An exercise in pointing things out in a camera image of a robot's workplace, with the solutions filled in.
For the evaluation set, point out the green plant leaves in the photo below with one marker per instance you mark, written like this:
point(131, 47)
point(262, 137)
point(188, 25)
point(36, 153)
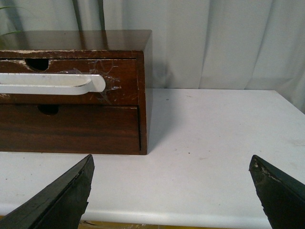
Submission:
point(7, 25)

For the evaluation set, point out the white drawer handle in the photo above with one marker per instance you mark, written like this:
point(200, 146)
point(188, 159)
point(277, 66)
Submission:
point(51, 83)

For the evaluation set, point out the wooden drawer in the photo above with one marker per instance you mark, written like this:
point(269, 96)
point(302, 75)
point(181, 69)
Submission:
point(93, 129)
point(120, 76)

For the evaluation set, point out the grey curtain backdrop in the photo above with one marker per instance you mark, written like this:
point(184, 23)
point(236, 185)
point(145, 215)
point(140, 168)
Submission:
point(199, 44)

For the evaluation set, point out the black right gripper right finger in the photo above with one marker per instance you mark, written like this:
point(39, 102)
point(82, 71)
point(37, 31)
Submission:
point(282, 196)

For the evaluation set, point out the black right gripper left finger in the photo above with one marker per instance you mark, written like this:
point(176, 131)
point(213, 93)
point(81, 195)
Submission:
point(60, 205)

